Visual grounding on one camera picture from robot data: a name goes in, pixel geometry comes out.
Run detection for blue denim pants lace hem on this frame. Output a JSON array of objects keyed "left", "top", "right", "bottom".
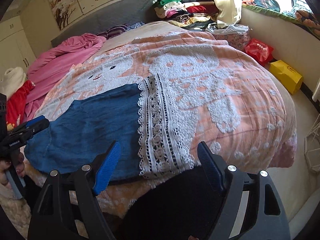
[{"left": 24, "top": 74, "right": 197, "bottom": 181}]

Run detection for left hand red nails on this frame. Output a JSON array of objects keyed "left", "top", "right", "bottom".
[{"left": 1, "top": 152, "right": 25, "bottom": 189}]

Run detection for red floral blanket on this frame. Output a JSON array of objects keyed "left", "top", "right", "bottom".
[{"left": 6, "top": 80, "right": 35, "bottom": 132}]

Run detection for pink blanket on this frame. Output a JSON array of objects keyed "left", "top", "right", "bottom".
[{"left": 24, "top": 33, "right": 106, "bottom": 121}]

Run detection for cream white blanket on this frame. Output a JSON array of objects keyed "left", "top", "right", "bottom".
[{"left": 1, "top": 67, "right": 27, "bottom": 101}]

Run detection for peach bear bedspread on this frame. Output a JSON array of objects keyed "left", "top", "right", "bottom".
[{"left": 28, "top": 22, "right": 297, "bottom": 217}]

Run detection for purple striped pillow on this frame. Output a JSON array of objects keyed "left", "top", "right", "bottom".
[{"left": 96, "top": 22, "right": 145, "bottom": 40}]

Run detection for yellow paper bag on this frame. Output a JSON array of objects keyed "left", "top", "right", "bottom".
[{"left": 269, "top": 60, "right": 303, "bottom": 95}]

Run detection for red plastic bag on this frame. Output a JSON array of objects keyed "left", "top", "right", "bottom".
[{"left": 245, "top": 38, "right": 274, "bottom": 67}]

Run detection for grey quilted headboard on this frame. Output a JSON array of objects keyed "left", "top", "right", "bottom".
[{"left": 51, "top": 0, "right": 158, "bottom": 48}]

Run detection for pile of folded clothes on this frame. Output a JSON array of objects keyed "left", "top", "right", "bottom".
[{"left": 153, "top": 0, "right": 219, "bottom": 29}]

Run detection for orange striped cushion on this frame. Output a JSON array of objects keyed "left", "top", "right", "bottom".
[{"left": 295, "top": 10, "right": 320, "bottom": 38}]

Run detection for teal patterned bag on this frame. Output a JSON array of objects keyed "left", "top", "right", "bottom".
[{"left": 242, "top": 0, "right": 280, "bottom": 12}]

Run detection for cream curtain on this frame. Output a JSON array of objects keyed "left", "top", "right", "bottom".
[{"left": 214, "top": 0, "right": 242, "bottom": 25}]

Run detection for white wire stool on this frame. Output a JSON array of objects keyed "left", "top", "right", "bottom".
[{"left": 304, "top": 114, "right": 320, "bottom": 174}]

